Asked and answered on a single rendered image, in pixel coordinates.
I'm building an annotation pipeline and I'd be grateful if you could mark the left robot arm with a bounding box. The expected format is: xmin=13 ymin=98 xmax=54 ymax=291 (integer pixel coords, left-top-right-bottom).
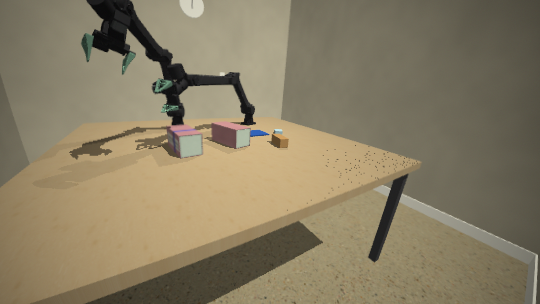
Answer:
xmin=167 ymin=63 xmax=256 ymax=125

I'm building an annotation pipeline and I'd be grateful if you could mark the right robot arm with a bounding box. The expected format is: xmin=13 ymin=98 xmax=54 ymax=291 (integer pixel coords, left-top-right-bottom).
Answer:
xmin=86 ymin=0 xmax=185 ymax=125

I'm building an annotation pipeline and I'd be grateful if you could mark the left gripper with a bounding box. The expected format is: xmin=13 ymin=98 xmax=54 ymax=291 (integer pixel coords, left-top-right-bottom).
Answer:
xmin=155 ymin=79 xmax=183 ymax=113

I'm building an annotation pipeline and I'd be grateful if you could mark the blue flat rectangular slab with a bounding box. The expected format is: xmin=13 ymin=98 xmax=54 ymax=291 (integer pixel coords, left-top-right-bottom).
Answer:
xmin=250 ymin=130 xmax=269 ymax=137

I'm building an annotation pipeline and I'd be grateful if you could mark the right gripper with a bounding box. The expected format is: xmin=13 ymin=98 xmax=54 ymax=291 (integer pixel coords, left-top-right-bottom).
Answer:
xmin=81 ymin=29 xmax=136 ymax=75

